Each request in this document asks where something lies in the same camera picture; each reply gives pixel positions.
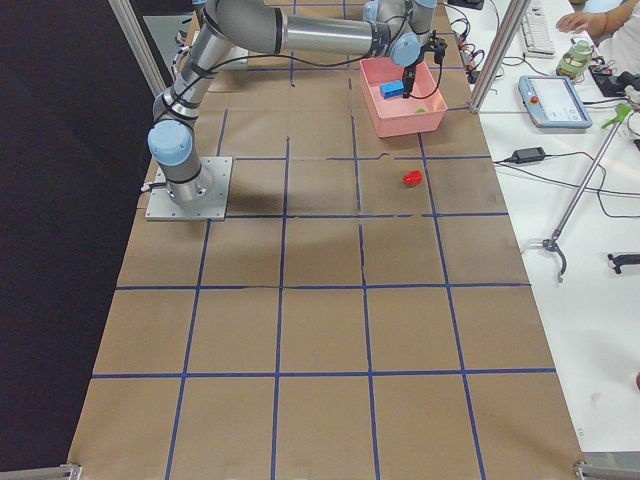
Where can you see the aluminium frame post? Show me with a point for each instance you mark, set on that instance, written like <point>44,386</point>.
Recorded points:
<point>499,47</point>

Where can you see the black power adapter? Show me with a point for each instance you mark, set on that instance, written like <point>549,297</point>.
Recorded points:
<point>528,155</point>

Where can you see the person hand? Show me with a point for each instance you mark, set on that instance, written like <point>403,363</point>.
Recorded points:
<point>589,22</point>

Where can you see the white keyboard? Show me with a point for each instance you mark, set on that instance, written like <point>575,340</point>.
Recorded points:
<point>534,32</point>

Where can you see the pink plastic box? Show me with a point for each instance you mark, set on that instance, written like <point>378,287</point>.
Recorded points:
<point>396,116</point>

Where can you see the teach pendant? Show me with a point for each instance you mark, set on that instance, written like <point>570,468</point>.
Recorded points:
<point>552,102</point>

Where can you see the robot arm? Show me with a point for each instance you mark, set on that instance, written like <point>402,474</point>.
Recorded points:
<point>233,32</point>

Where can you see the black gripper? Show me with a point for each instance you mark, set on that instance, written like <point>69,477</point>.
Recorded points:
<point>411,69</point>

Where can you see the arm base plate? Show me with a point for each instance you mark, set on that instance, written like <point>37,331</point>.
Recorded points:
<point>205,198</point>

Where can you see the glass jar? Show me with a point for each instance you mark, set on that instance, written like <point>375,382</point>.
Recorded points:
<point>575,61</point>

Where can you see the blue toy block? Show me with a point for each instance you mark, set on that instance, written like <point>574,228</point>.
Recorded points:
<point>391,89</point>

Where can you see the red toy block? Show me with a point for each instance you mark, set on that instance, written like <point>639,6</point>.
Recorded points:
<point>412,178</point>

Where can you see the reacher grabber tool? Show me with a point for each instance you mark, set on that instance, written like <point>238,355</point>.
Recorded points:
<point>550,244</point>

